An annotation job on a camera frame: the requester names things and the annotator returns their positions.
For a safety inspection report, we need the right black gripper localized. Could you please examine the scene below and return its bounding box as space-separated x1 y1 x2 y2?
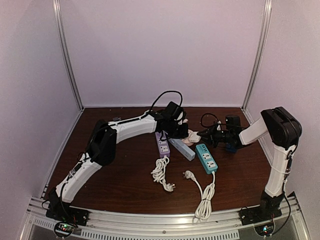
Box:
197 124 233 148

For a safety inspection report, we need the dark blue cube adapter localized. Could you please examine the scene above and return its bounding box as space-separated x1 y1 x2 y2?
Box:
225 143 237 153

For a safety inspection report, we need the purple power strip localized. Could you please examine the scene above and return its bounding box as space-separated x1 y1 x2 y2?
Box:
155 131 171 158

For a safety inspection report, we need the pink round socket hub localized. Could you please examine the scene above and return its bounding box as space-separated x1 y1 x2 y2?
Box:
182 129 201 146

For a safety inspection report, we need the light blue power strip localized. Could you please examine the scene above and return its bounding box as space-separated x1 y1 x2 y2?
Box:
168 138 196 161

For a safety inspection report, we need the teal blue socket box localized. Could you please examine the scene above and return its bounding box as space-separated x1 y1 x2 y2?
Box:
195 143 218 175

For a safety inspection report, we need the grey charger plug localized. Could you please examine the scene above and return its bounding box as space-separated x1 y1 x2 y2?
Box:
112 116 122 122

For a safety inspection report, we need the white small adapter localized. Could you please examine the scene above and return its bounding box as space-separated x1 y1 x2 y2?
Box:
188 132 201 143

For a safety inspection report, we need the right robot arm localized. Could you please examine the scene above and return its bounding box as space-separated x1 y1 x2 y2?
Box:
197 106 302 199

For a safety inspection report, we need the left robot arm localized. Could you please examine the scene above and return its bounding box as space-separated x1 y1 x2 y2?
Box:
48 107 188 222

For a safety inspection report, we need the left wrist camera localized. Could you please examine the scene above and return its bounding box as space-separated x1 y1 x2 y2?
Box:
164 101 186 122

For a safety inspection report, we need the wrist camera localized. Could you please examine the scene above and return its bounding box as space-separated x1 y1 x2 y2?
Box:
225 114 242 130
164 101 186 122

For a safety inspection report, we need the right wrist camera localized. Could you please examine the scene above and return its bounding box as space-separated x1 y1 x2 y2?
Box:
225 114 242 130

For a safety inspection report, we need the white coiled strip cable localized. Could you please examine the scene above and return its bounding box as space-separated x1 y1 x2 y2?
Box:
150 156 176 194

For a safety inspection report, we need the white cable with plug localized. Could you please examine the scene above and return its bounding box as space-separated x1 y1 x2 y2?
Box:
184 170 217 221

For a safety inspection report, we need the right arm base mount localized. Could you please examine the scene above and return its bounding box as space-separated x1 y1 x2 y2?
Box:
239 194 284 226

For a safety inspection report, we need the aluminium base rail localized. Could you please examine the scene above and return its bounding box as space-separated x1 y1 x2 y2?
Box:
17 196 311 240

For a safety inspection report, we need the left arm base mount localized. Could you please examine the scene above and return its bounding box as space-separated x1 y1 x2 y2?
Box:
45 187 89 226

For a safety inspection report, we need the right aluminium frame post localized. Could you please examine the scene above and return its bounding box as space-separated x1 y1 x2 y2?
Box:
241 0 273 111

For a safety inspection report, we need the aluminium frame post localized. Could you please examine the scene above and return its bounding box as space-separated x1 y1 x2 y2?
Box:
241 0 273 111
52 0 84 111

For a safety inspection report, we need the left aluminium frame post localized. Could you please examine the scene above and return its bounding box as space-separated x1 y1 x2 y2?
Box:
52 0 84 111

